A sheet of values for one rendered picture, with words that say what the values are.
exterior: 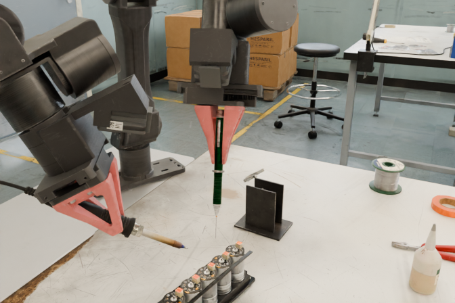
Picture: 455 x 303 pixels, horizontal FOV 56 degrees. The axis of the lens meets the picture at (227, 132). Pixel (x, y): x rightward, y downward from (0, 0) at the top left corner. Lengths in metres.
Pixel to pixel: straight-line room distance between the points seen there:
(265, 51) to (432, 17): 1.72
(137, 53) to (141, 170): 0.24
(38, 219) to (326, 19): 4.35
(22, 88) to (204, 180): 0.50
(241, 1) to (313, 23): 4.46
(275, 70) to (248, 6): 3.48
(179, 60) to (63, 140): 3.86
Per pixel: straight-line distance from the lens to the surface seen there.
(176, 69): 4.33
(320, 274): 0.65
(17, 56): 0.44
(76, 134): 0.45
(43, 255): 0.72
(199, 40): 0.44
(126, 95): 0.44
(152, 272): 0.65
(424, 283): 0.65
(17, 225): 0.82
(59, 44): 0.47
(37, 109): 0.46
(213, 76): 0.44
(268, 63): 3.95
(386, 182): 0.88
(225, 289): 0.57
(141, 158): 0.86
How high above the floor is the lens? 1.15
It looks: 21 degrees down
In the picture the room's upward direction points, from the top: straight up
